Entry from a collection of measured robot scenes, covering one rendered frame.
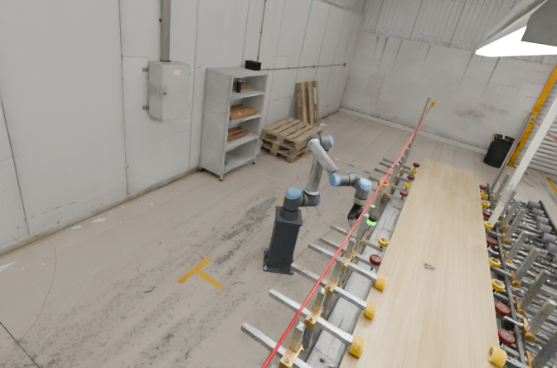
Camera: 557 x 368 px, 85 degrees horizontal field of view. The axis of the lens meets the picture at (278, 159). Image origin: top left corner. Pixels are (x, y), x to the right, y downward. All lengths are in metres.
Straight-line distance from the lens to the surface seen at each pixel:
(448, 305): 2.27
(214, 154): 4.50
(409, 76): 9.62
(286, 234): 2.97
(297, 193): 2.81
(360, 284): 2.50
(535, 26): 0.73
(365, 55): 9.85
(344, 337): 1.71
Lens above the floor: 2.26
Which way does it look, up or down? 24 degrees down
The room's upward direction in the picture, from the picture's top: 11 degrees clockwise
